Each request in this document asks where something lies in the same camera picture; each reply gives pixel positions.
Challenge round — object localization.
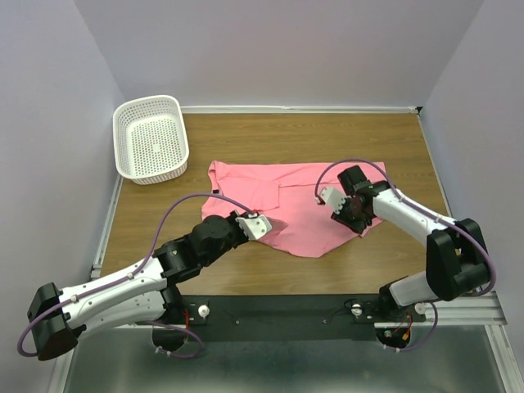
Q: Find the pink t-shirt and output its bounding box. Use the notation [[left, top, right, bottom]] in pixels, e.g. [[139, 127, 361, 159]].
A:
[[200, 159, 388, 259]]

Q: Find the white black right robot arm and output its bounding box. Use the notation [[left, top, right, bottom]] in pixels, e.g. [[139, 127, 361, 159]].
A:
[[318, 166, 494, 321]]

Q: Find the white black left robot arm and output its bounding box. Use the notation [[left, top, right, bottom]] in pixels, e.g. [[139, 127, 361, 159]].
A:
[[17, 211, 287, 361]]

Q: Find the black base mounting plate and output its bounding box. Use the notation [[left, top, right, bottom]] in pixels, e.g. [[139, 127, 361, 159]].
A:
[[160, 294, 426, 347]]

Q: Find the white perforated plastic basket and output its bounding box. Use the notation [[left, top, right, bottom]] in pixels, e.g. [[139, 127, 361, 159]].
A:
[[112, 95, 189, 185]]

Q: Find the white table edge strip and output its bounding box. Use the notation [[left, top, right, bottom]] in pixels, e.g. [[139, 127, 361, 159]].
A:
[[182, 105, 419, 115]]

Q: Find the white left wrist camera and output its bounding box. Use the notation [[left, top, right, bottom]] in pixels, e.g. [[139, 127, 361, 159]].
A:
[[235, 213, 273, 241]]

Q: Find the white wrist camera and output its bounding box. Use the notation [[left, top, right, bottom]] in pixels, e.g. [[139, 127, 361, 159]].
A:
[[315, 186, 348, 214], [235, 213, 273, 241]]

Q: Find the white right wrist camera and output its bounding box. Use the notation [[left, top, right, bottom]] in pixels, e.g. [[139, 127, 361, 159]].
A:
[[315, 186, 348, 214]]

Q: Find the aluminium left side rail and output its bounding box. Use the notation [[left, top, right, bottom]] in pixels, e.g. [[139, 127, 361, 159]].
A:
[[89, 175, 123, 280]]

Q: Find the aluminium rail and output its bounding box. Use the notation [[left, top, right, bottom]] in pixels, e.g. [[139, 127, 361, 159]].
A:
[[365, 291, 507, 328], [89, 175, 123, 280]]

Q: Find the aluminium front rail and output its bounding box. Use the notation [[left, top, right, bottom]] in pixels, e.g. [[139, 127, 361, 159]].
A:
[[365, 291, 507, 328]]

